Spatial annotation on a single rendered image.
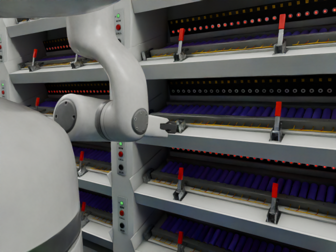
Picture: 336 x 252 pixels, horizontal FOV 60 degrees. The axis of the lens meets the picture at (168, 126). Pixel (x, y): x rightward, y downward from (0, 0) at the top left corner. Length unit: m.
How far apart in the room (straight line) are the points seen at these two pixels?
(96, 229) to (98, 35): 0.80
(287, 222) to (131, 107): 0.48
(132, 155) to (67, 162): 0.77
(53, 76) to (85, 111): 0.70
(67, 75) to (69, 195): 0.99
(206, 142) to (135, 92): 0.34
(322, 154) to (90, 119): 0.48
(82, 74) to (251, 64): 0.59
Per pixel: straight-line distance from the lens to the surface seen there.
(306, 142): 0.72
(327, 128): 0.76
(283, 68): 0.71
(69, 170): 0.16
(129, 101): 0.49
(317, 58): 0.70
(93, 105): 0.53
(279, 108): 0.73
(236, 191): 0.84
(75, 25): 0.56
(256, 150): 0.74
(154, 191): 0.93
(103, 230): 1.16
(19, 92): 1.48
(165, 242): 1.03
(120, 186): 0.99
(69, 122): 0.53
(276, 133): 0.74
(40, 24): 1.28
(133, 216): 0.99
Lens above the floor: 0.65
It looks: 7 degrees down
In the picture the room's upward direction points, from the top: straight up
